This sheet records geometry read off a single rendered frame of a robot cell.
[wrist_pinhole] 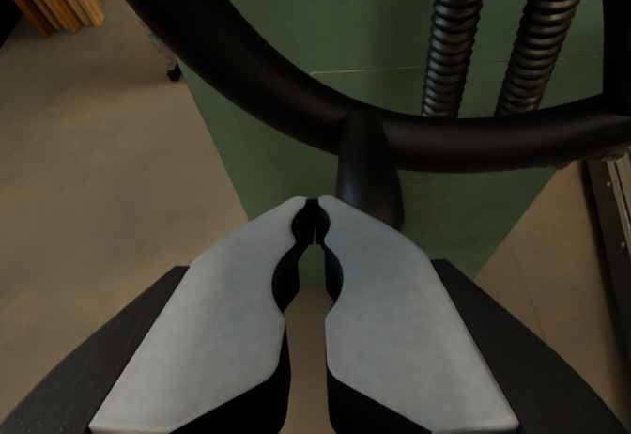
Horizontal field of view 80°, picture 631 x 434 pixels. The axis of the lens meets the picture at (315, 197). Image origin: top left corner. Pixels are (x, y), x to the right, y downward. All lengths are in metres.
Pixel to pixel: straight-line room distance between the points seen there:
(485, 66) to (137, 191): 0.95
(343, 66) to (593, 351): 0.78
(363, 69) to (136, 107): 1.09
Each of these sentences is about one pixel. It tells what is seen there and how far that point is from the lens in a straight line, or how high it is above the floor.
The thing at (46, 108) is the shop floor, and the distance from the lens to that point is 1.58.
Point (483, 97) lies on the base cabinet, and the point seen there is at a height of 0.55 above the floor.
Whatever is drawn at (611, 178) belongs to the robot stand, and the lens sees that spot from 1.01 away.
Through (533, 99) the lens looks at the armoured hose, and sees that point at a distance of 0.27.
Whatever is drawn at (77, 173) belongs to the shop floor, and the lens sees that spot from 1.30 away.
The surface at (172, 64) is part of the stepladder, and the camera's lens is 1.42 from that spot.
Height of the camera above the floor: 0.83
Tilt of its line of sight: 57 degrees down
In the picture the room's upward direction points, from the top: 8 degrees counter-clockwise
